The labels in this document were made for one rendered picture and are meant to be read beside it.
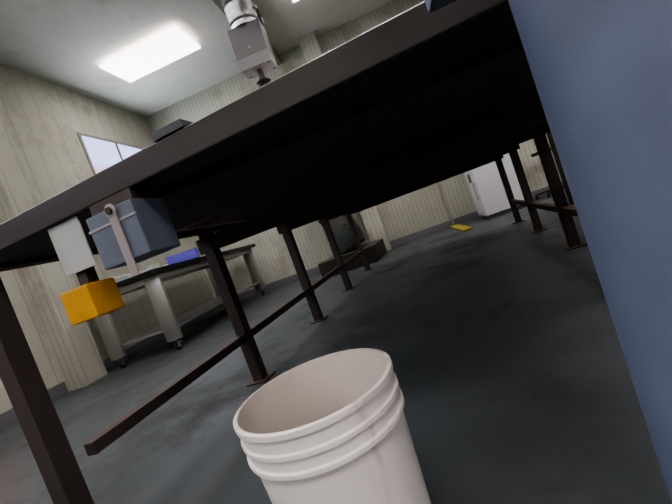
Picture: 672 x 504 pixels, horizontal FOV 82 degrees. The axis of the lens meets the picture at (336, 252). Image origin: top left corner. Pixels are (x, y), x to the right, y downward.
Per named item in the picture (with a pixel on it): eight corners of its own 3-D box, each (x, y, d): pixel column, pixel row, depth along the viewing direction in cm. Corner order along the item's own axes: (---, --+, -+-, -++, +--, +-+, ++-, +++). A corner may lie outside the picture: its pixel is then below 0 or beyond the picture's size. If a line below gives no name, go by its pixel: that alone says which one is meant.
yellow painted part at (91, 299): (98, 316, 87) (59, 218, 86) (71, 326, 90) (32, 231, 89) (126, 306, 95) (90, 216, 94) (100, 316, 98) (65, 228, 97)
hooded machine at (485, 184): (520, 205, 605) (493, 123, 598) (533, 204, 548) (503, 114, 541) (477, 219, 617) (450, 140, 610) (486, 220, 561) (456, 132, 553)
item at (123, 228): (153, 268, 80) (121, 185, 79) (105, 287, 84) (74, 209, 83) (188, 259, 90) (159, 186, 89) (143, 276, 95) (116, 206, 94)
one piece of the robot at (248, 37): (265, 19, 103) (285, 79, 105) (235, 32, 104) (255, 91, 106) (253, 0, 93) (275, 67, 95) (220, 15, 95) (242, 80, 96)
